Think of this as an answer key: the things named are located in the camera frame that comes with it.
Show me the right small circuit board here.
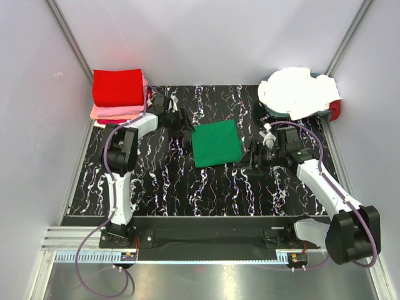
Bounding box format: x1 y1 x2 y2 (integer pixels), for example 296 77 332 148
289 252 308 264

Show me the folded red t shirt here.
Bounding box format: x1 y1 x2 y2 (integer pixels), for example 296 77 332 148
92 69 144 108

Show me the aluminium front rail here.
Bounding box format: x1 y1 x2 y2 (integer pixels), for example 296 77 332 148
41 227 325 265

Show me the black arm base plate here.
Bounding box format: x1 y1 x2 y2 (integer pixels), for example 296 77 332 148
99 216 317 264

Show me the small circuit board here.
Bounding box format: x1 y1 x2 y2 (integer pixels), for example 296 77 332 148
121 252 138 261
289 252 308 264

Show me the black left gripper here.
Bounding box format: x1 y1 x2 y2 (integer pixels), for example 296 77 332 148
164 108 194 138

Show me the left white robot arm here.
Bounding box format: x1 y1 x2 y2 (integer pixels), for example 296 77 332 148
99 94 194 248

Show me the left aluminium frame post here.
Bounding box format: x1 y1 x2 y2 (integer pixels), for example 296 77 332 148
44 0 93 84

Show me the black marbled table mat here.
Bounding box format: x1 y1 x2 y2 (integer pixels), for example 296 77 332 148
67 84 350 217

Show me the crumpled white t shirt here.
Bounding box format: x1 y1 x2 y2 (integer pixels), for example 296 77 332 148
257 67 342 121

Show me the folded pink t shirt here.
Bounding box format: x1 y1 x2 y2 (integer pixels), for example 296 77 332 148
90 76 148 119

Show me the crumpled red t shirt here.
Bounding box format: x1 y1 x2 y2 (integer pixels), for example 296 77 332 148
329 99 341 122

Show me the folded peach t shirt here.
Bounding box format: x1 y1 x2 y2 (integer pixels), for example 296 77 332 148
90 105 144 120

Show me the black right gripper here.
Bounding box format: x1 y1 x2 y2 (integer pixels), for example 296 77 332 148
233 139 286 177

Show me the green t shirt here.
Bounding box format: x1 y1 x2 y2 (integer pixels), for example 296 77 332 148
192 119 243 168

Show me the right aluminium frame post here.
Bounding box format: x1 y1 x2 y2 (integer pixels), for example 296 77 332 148
325 0 374 76

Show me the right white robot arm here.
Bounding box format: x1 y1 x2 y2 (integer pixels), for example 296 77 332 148
235 121 381 268

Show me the aluminium frame post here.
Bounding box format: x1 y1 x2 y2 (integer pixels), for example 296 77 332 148
44 0 93 84
325 0 374 76

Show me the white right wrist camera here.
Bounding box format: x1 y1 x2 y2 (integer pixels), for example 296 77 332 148
259 123 276 149

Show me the left small circuit board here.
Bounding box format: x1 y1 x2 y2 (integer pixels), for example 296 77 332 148
121 252 138 261

